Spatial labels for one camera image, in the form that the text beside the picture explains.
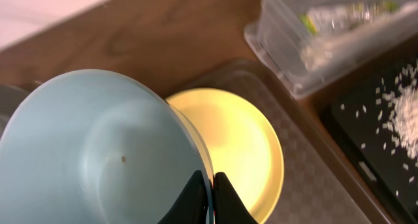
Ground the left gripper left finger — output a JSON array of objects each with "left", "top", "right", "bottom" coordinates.
[{"left": 158, "top": 170, "right": 208, "bottom": 224}]

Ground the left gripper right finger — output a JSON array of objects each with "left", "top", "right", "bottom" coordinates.
[{"left": 213, "top": 172, "right": 257, "bottom": 224}]

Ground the light blue bowl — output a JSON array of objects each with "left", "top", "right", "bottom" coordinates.
[{"left": 1, "top": 69, "right": 212, "bottom": 223}]

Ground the green snack wrapper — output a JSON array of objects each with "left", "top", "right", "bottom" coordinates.
[{"left": 300, "top": 0, "right": 399, "bottom": 36}]

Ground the yellow plate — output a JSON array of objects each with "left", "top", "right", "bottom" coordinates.
[{"left": 167, "top": 88, "right": 284, "bottom": 223}]

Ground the brown serving tray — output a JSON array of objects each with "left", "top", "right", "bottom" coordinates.
[{"left": 169, "top": 59, "right": 394, "bottom": 223}]

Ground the black tray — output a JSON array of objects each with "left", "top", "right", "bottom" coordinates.
[{"left": 320, "top": 54, "right": 417, "bottom": 223}]

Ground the clear plastic bin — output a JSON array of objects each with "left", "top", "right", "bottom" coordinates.
[{"left": 244, "top": 0, "right": 417, "bottom": 99}]

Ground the food scraps pile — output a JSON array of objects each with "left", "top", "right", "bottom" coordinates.
[{"left": 339, "top": 60, "right": 418, "bottom": 185}]

